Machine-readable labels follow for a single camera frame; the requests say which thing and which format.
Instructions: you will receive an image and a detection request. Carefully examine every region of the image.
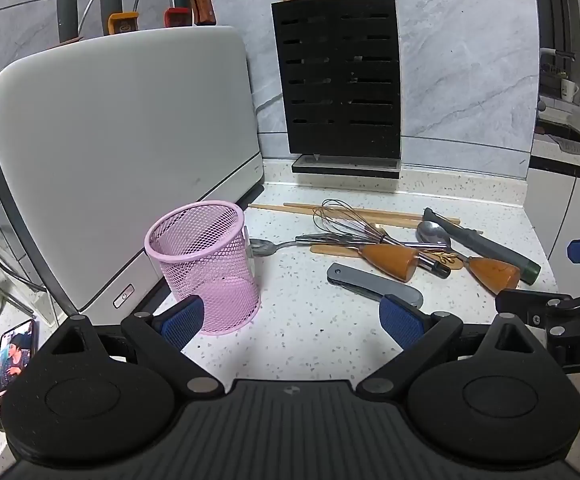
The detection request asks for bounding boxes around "green-capped grey handle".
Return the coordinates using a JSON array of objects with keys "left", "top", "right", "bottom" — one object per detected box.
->
[{"left": 56, "top": 0, "right": 79, "bottom": 44}]

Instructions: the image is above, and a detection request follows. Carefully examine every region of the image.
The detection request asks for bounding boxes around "pink mesh utensil holder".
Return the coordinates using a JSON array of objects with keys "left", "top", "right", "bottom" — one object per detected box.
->
[{"left": 144, "top": 200, "right": 261, "bottom": 335}]

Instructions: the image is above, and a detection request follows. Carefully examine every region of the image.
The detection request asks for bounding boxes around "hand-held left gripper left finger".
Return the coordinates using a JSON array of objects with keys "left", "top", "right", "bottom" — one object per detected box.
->
[{"left": 37, "top": 295, "right": 221, "bottom": 397}]

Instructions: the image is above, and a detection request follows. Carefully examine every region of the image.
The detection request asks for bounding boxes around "smartphone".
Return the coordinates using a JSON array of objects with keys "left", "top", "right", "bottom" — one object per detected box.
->
[{"left": 0, "top": 317, "right": 39, "bottom": 432}]

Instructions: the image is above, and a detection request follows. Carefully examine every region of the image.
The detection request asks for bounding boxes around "grey knife block tray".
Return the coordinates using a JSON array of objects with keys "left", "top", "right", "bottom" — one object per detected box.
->
[{"left": 291, "top": 154, "right": 401, "bottom": 179}]

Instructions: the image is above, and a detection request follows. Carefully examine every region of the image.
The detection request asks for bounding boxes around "black knife block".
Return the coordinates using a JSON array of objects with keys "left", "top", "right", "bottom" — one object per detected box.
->
[{"left": 271, "top": 0, "right": 402, "bottom": 161}]

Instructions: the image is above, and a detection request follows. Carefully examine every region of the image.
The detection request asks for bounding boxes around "orange-capped grey handle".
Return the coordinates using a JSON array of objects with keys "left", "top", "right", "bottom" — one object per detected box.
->
[{"left": 98, "top": 0, "right": 124, "bottom": 37}]

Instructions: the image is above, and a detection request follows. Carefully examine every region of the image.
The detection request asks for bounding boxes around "orange plastic block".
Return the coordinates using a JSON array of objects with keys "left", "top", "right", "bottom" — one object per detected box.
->
[{"left": 108, "top": 11, "right": 140, "bottom": 36}]

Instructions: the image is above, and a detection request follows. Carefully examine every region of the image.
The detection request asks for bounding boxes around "plain steel spoon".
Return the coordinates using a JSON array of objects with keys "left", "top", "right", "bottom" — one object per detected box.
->
[{"left": 248, "top": 238, "right": 313, "bottom": 258}]

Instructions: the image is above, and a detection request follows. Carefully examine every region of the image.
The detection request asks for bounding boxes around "steel wire whisk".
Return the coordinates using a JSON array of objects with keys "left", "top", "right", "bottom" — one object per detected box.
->
[{"left": 313, "top": 199, "right": 451, "bottom": 279}]

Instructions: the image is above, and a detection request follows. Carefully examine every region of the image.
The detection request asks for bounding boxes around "grey peeler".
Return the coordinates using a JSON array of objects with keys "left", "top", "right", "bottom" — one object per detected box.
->
[{"left": 423, "top": 207, "right": 541, "bottom": 285}]

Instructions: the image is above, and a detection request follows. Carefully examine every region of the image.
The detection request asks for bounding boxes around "flat wooden spatula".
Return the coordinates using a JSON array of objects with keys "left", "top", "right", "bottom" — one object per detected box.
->
[{"left": 310, "top": 243, "right": 365, "bottom": 257}]

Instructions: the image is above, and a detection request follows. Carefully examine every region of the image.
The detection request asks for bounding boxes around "white cabinet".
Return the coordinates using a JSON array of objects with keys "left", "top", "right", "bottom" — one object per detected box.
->
[{"left": 526, "top": 152, "right": 580, "bottom": 286}]

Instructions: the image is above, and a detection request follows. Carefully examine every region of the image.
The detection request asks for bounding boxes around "red plastic block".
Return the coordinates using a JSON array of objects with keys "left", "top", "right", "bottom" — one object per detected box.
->
[{"left": 163, "top": 7, "right": 193, "bottom": 28}]

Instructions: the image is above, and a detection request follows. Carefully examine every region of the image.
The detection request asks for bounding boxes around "wooden-handled steel spoon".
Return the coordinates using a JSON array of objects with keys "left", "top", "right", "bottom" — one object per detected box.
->
[{"left": 416, "top": 220, "right": 521, "bottom": 295}]

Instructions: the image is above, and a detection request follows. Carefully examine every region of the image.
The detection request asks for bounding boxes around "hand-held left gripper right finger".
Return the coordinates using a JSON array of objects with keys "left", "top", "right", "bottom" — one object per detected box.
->
[{"left": 356, "top": 296, "right": 551, "bottom": 396}]

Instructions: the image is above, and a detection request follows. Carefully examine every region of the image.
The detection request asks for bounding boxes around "white countertop appliance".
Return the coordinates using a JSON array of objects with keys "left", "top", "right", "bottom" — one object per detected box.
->
[{"left": 0, "top": 25, "right": 265, "bottom": 322}]

